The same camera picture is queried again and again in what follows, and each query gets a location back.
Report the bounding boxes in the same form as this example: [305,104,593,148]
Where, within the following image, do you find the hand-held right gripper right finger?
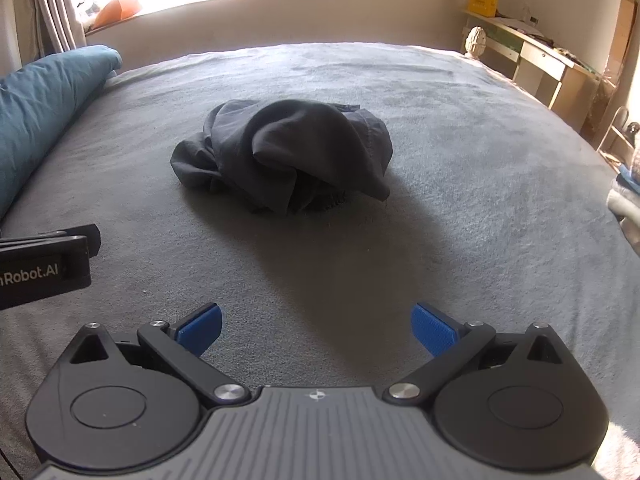
[382,302,576,405]

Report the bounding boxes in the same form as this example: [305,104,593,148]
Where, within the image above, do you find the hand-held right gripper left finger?
[60,302,252,407]

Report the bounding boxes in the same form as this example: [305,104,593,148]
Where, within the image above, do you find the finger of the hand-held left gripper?
[62,224,101,261]

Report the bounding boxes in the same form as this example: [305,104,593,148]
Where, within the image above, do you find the dark grey pants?
[170,99,393,216]

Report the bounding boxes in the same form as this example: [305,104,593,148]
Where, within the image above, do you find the grey bed blanket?
[0,42,640,480]

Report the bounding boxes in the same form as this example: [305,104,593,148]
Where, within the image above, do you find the teal pillow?
[0,45,123,221]

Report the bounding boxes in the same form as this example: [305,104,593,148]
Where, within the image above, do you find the orange cloth bundle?
[92,0,143,28]

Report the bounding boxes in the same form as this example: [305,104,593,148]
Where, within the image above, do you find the stack of folded cloths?
[606,160,640,256]

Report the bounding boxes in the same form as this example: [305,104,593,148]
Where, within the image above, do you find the grey curtain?
[10,0,88,56]

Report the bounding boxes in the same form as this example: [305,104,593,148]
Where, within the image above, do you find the metal shoe rack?
[595,105,640,161]

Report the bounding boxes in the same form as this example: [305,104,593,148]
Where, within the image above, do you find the light wooden desk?
[462,7,608,133]

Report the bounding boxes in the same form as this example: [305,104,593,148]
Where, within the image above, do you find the beige carved bedpost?
[462,26,488,60]

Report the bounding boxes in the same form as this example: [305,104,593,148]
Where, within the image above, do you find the brown cardboard sheet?
[602,0,638,86]

